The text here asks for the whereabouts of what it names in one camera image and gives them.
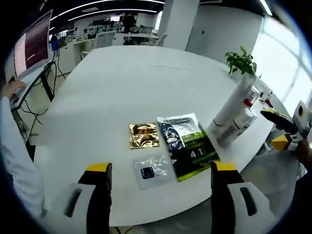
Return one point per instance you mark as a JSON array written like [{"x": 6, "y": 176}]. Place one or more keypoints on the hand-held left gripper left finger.
[{"x": 100, "y": 207}]

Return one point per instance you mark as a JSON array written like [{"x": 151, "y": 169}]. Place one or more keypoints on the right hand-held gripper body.
[{"x": 303, "y": 117}]

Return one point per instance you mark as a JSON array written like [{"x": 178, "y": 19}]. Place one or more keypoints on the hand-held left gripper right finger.
[{"x": 221, "y": 207}]

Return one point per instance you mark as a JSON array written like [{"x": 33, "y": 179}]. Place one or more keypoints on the white bottle yellow band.
[{"x": 243, "y": 119}]

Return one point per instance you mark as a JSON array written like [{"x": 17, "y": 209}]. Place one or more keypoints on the white skincare bottle red collar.
[{"x": 248, "y": 102}]

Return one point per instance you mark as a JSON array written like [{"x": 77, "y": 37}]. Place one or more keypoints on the white skincare tube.
[{"x": 231, "y": 104}]

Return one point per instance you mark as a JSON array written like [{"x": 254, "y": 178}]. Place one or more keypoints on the clear skincare sachet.
[{"x": 156, "y": 170}]

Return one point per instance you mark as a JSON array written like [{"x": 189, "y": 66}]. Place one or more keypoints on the green skincare sachet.
[{"x": 190, "y": 146}]

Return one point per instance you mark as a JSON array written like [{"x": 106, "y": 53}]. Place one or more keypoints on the gold skincare sachet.
[{"x": 143, "y": 136}]

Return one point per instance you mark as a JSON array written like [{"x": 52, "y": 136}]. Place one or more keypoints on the person's right hand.
[{"x": 306, "y": 152}]

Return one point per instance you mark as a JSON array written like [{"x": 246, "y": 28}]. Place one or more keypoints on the small red bottles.
[{"x": 267, "y": 98}]

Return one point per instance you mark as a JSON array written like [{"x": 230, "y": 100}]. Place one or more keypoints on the grey mesh chair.
[{"x": 280, "y": 175}]

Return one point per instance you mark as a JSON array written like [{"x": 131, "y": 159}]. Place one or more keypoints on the bright window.
[{"x": 280, "y": 61}]

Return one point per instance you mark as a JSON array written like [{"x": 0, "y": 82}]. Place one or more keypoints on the potted green plant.
[{"x": 241, "y": 61}]

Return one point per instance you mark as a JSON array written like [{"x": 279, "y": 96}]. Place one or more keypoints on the curved ceiling light strip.
[{"x": 265, "y": 6}]

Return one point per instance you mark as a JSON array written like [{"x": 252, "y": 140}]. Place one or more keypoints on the black laptop stand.
[{"x": 47, "y": 85}]

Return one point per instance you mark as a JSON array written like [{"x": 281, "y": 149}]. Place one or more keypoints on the white pillar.
[{"x": 178, "y": 24}]

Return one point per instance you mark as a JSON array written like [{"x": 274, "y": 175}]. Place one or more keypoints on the white office chair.
[
  {"x": 162, "y": 40},
  {"x": 104, "y": 39}
]

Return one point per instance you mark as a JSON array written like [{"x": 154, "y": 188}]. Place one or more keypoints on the open laptop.
[{"x": 36, "y": 44}]

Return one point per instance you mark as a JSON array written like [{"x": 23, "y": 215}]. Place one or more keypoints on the background computer monitor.
[{"x": 116, "y": 18}]

